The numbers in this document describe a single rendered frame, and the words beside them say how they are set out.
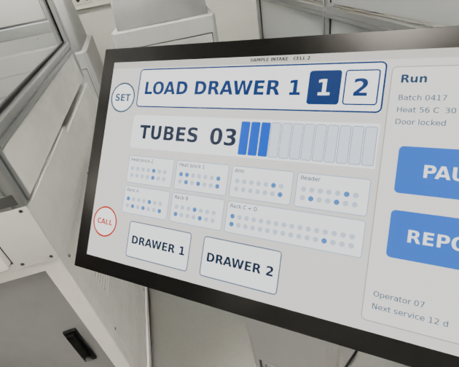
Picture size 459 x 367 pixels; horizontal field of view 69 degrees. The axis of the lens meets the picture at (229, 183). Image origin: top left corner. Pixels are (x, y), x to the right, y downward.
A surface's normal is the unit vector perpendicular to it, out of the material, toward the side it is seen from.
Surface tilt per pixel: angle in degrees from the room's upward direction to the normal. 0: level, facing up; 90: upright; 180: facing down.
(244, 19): 90
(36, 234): 90
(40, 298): 90
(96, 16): 90
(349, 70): 50
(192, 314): 0
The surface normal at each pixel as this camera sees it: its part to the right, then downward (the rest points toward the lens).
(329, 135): -0.40, -0.07
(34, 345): 0.24, 0.53
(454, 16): -0.96, 0.25
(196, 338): -0.15, -0.81
